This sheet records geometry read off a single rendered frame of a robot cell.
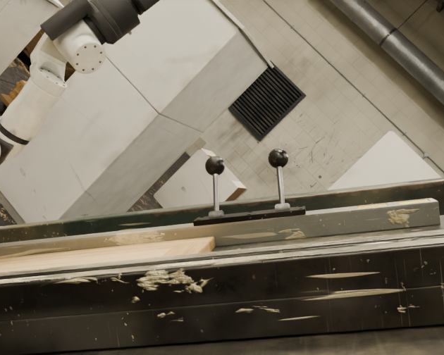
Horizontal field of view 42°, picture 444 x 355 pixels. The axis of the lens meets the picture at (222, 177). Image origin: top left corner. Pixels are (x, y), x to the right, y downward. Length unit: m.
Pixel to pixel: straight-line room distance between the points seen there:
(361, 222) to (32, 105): 0.63
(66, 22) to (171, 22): 2.25
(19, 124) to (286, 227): 0.53
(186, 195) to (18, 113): 4.85
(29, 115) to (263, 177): 7.98
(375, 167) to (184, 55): 1.87
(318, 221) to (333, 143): 7.91
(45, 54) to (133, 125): 2.13
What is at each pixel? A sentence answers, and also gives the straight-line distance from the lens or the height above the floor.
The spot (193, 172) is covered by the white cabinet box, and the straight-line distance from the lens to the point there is 5.91.
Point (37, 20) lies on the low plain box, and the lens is 4.77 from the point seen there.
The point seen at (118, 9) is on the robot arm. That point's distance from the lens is 1.10.
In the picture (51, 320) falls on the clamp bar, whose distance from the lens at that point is 0.57.
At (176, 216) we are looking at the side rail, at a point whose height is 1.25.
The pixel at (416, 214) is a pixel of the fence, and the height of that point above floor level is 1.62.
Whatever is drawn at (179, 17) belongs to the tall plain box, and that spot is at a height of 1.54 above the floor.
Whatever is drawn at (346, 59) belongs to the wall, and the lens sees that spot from 9.12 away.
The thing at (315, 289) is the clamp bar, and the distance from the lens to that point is 0.51.
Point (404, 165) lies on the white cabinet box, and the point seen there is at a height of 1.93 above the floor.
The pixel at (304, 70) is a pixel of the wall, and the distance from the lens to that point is 9.14.
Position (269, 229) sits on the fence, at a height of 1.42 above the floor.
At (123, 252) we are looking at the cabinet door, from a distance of 1.00.
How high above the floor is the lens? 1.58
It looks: 9 degrees down
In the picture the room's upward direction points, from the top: 45 degrees clockwise
